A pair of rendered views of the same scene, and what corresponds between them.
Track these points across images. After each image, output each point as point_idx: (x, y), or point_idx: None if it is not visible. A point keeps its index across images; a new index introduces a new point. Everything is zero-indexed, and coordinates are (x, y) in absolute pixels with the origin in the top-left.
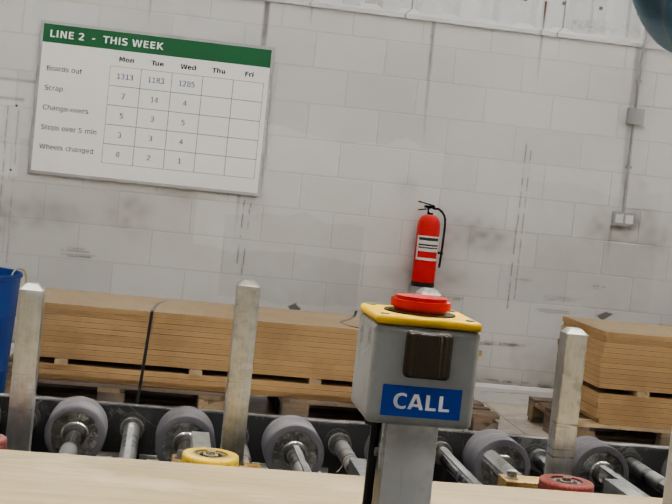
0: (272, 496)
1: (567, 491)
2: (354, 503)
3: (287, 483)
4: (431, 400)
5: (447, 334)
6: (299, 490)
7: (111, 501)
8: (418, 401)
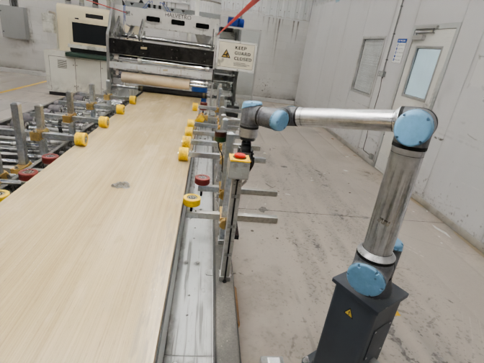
0: (21, 224)
1: (37, 174)
2: (37, 210)
3: (2, 219)
4: None
5: (251, 159)
6: (14, 218)
7: (13, 260)
8: None
